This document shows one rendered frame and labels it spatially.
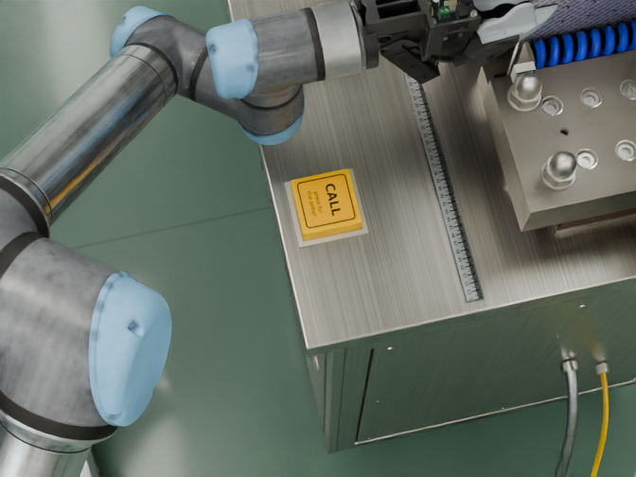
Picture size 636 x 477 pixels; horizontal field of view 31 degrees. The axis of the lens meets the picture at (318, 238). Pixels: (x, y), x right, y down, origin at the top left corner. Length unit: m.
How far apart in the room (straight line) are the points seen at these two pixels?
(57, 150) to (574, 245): 0.60
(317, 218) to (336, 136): 0.12
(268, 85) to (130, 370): 0.36
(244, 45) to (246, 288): 1.15
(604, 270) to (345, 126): 0.34
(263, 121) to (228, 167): 1.10
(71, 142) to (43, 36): 1.42
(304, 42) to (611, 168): 0.35
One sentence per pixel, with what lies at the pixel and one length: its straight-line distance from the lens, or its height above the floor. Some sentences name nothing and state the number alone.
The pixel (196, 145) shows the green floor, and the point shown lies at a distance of 2.37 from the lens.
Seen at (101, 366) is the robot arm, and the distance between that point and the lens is 0.94.
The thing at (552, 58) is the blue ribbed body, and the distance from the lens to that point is 1.29.
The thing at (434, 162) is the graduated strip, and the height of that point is 0.90.
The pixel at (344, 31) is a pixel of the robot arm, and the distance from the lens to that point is 1.16.
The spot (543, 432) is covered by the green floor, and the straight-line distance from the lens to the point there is 2.22.
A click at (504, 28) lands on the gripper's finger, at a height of 1.10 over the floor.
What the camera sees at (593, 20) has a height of 1.04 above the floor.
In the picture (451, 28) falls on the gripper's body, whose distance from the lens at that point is 1.18.
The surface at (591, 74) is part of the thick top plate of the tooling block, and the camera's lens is 1.30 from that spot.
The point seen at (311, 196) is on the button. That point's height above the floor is 0.92.
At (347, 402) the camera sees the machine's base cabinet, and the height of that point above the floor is 0.53.
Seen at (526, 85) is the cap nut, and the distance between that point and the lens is 1.23.
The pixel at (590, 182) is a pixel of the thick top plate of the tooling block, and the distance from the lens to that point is 1.24.
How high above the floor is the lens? 2.15
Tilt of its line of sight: 71 degrees down
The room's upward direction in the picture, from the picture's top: straight up
